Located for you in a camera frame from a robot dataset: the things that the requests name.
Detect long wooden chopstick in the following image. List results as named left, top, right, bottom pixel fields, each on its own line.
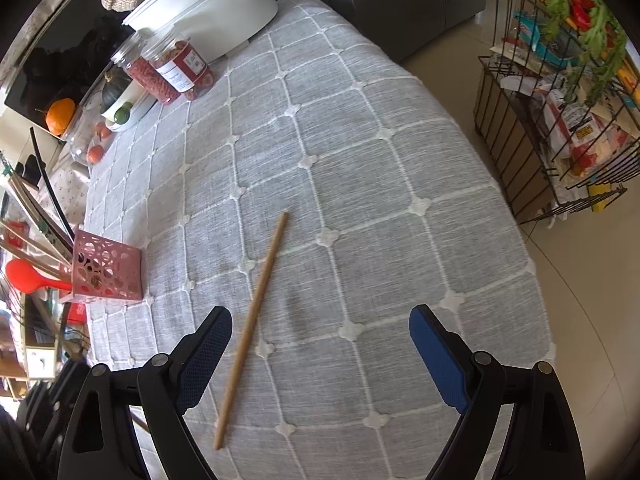
left=213, top=210, right=288, bottom=451

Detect black chopstick gold band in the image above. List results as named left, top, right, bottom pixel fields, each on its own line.
left=29, top=127, right=75, bottom=242

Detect pink perforated utensil basket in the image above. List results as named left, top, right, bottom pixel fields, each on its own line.
left=66, top=230, right=143, bottom=304

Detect wooden chopstick in basket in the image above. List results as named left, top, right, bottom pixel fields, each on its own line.
left=1, top=220, right=66, bottom=264

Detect bamboo chopstick pair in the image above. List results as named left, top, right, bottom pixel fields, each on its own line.
left=8, top=172, right=73, bottom=262

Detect glass jar with tangerines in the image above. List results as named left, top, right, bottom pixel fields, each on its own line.
left=62, top=107, right=115, bottom=167

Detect large orange tangerine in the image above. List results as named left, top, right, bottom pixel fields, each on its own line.
left=46, top=98, right=76, bottom=136

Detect grey checked tablecloth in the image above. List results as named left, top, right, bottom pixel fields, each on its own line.
left=85, top=0, right=554, bottom=479

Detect white ceramic bowl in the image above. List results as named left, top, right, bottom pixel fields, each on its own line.
left=102, top=81, right=155, bottom=132

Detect dark green squash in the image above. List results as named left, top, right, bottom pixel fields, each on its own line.
left=100, top=67, right=131, bottom=113

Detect short jar white label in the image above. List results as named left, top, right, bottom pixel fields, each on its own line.
left=142, top=27, right=215, bottom=101

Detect tall jar red snacks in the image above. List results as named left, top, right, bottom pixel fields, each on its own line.
left=111, top=32, right=180, bottom=104

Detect black microwave oven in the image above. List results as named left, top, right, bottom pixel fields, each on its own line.
left=8, top=0, right=132, bottom=127

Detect green vegetables bunch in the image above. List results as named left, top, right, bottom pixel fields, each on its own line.
left=544, top=0, right=627, bottom=106

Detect black wire storage rack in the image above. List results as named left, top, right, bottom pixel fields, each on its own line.
left=474, top=0, right=639, bottom=224

